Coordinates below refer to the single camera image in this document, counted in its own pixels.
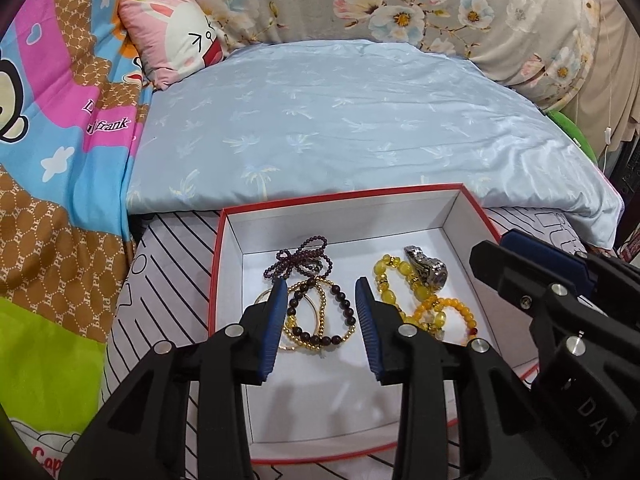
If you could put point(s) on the colourful cartoon monkey blanket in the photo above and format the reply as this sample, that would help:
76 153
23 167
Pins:
60 200

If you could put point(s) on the grey striped bedsheet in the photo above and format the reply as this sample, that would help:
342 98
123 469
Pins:
165 280

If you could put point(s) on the silver wristwatch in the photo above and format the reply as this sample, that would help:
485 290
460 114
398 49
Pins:
430 265

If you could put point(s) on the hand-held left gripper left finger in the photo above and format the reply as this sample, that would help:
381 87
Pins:
270 330

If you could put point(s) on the red cardboard box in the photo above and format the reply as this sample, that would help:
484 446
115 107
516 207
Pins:
340 225

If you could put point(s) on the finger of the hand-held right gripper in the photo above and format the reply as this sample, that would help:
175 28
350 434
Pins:
542 255
560 310

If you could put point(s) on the grey floral blanket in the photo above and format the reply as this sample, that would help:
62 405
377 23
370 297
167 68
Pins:
400 0

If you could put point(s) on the light blue quilt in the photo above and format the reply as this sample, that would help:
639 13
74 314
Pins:
350 125

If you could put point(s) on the beige curtain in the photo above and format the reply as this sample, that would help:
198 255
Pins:
620 60

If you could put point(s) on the green plastic object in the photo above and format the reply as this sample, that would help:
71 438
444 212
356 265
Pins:
575 135

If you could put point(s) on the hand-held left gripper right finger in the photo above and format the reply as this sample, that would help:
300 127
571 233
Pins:
371 330

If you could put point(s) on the pink rabbit pillow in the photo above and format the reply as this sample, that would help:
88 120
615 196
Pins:
170 35

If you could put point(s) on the gold bangle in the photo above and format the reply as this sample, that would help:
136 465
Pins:
287 346

